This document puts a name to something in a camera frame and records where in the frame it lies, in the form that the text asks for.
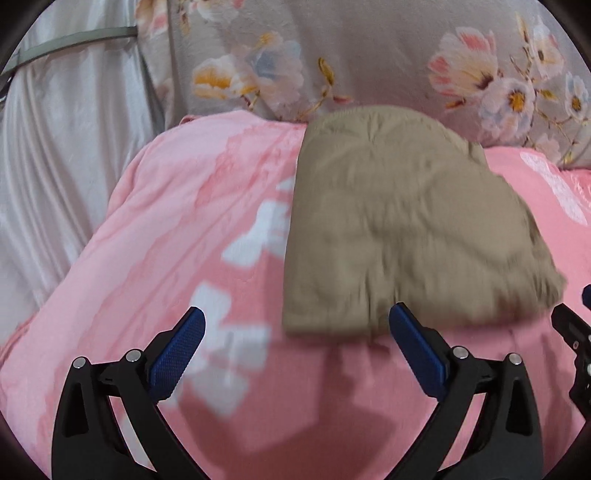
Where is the silver satin curtain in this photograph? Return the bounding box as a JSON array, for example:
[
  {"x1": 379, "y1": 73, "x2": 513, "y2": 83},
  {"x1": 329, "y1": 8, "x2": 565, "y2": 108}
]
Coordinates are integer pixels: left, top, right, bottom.
[{"x1": 1, "y1": 1, "x2": 164, "y2": 339}]

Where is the grey floral bedsheet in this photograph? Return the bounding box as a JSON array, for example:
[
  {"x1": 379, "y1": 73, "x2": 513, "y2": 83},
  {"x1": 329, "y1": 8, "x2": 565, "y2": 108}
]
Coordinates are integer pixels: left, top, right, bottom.
[{"x1": 135, "y1": 1, "x2": 590, "y2": 169}]

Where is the pink patterned blanket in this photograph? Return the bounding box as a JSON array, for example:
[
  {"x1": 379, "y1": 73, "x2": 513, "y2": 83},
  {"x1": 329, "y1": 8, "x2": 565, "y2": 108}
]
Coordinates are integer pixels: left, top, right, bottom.
[{"x1": 0, "y1": 110, "x2": 591, "y2": 480}]

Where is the tan quilted jacket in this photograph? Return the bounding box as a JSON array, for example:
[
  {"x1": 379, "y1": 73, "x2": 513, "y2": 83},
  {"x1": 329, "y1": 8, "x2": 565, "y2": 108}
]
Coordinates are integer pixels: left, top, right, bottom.
[{"x1": 281, "y1": 106, "x2": 566, "y2": 337}]

